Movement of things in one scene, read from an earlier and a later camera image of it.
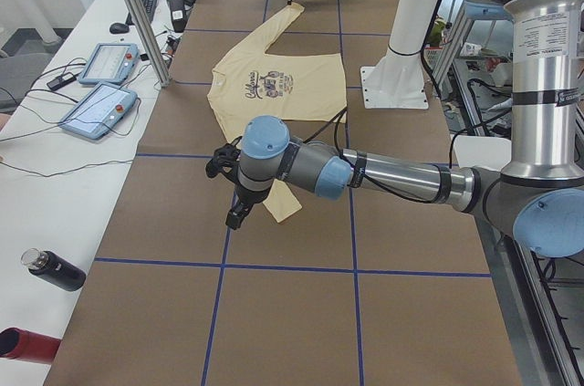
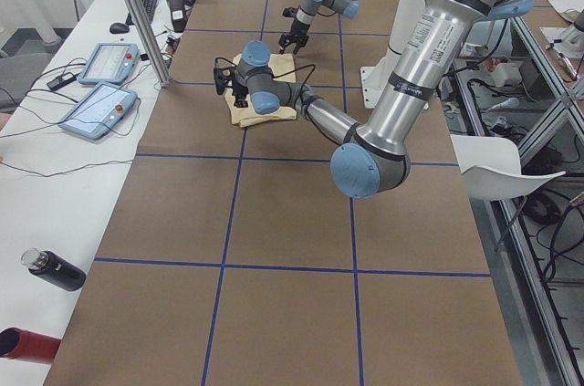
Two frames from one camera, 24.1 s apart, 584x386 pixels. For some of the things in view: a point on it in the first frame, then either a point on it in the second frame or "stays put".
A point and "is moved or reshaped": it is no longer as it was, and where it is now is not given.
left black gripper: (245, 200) → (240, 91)
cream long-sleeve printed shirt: (254, 82) is moved or reshaped
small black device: (61, 81) stays put
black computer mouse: (119, 28) stays put
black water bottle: (53, 268) stays put
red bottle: (26, 346) stays put
